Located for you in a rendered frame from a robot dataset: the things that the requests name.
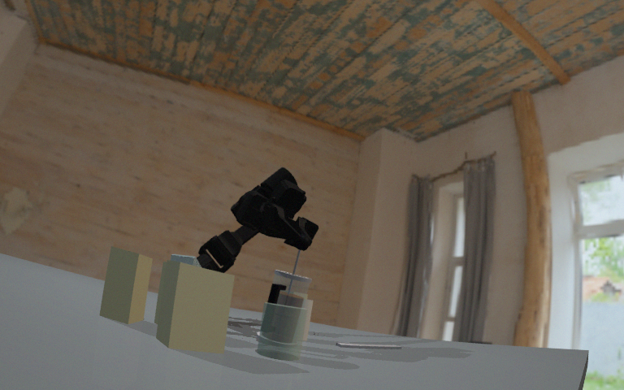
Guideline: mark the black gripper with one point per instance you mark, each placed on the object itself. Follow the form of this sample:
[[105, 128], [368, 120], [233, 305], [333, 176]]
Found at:
[[273, 220]]

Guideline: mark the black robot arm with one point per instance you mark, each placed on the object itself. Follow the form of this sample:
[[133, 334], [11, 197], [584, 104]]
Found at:
[[281, 189]]

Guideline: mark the beige cylinder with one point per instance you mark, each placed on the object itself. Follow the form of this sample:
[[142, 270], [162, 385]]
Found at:
[[308, 305]]

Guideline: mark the glass french press with black knob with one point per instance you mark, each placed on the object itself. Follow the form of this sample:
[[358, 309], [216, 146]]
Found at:
[[289, 289]]

